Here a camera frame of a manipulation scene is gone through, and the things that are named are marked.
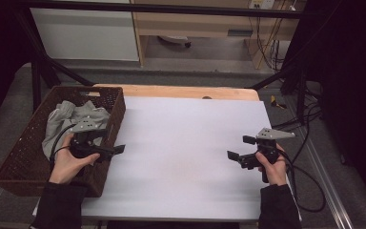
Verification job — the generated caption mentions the light wooden desk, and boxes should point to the light wooden desk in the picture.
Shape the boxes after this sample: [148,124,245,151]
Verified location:
[130,0,308,70]

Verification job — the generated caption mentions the brown woven basket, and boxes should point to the brown woven basket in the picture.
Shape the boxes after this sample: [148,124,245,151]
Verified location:
[0,85,127,198]

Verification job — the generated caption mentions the person's left hand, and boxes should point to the person's left hand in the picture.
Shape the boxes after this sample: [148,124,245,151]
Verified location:
[48,133,101,185]

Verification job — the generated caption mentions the white power strip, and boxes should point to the white power strip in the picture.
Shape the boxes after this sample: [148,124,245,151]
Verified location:
[249,0,275,10]

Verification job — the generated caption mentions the black curtain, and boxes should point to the black curtain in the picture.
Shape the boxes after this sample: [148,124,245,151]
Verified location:
[308,0,366,204]
[0,0,32,135]

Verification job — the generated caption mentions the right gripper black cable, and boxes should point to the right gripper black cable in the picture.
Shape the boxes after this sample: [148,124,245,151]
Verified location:
[277,149,327,214]

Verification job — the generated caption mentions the person's right hand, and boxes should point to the person's right hand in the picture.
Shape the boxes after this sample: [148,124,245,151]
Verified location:
[254,143,289,187]

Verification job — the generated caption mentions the grey shorts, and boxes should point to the grey shorts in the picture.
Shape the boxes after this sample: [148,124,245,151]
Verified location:
[41,99,112,160]

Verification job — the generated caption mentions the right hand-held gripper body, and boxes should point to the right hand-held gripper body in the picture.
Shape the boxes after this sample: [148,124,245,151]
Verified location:
[238,127,297,184]

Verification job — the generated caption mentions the white table sheet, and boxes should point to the white table sheet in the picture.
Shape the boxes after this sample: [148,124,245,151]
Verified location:
[32,95,303,222]

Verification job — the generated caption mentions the black floor cable bundle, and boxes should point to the black floor cable bundle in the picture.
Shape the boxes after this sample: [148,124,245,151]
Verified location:
[271,92,325,166]

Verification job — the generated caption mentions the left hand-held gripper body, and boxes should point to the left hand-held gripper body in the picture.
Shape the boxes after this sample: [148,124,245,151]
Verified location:
[69,116,116,162]

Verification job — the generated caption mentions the white chair base with caster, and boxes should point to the white chair base with caster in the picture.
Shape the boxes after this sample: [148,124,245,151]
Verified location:
[156,34,193,49]

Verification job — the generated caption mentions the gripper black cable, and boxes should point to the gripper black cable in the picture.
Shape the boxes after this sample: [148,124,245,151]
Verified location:
[277,149,327,214]
[49,123,79,166]

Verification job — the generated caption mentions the hanging black cable bundle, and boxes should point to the hanging black cable bundle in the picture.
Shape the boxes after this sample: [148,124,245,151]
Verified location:
[255,15,287,71]

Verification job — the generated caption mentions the black metal frame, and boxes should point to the black metal frame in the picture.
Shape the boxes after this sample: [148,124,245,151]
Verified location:
[12,0,323,125]

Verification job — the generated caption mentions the yellow and black tool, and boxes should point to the yellow and black tool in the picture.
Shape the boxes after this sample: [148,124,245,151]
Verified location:
[270,94,288,110]

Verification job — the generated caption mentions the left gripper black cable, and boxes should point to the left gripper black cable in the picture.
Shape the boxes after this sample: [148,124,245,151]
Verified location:
[49,123,79,166]

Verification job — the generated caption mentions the white cabinet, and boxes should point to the white cabinet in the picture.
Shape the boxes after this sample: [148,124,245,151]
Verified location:
[30,7,140,62]

